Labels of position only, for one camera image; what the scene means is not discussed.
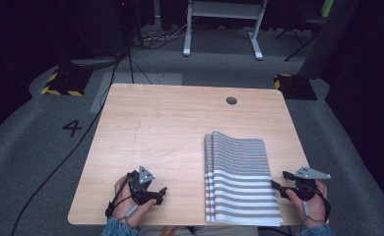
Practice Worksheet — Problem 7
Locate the person's left hand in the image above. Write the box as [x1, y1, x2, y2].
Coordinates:
[113, 174, 158, 228]

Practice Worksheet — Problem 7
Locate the long black floor cable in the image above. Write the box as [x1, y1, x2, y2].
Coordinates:
[10, 48, 131, 236]

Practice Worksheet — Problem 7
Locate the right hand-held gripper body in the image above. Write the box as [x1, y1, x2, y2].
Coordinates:
[290, 166, 332, 202]

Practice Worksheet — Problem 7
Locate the dark grey curtain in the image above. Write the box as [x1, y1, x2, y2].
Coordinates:
[297, 0, 361, 81]

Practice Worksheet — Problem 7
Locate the green panel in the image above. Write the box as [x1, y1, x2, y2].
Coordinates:
[320, 0, 336, 19]

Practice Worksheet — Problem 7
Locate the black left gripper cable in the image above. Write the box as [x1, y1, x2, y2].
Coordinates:
[104, 170, 138, 220]

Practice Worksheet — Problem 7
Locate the person's right hand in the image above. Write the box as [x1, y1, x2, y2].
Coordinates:
[285, 180, 329, 229]

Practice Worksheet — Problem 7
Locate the white metal desk frame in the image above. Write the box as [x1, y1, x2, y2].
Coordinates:
[182, 0, 269, 62]

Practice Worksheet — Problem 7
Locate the tangle of floor cables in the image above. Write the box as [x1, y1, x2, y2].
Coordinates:
[129, 18, 199, 51]

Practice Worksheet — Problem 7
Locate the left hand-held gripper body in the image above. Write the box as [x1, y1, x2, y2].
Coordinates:
[128, 165, 160, 207]

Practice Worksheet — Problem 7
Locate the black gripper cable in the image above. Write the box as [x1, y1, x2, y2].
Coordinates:
[302, 182, 332, 224]
[104, 170, 138, 220]

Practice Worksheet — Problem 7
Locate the black yellow striped stand base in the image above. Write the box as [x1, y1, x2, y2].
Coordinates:
[39, 66, 94, 97]
[273, 73, 319, 101]

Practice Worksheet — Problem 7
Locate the orange strap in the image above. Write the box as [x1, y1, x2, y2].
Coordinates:
[160, 225, 180, 236]

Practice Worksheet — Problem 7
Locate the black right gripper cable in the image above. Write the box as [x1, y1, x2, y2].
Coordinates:
[302, 182, 332, 224]

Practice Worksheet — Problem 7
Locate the striped folded towel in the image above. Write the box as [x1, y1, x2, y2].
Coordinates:
[203, 130, 284, 227]

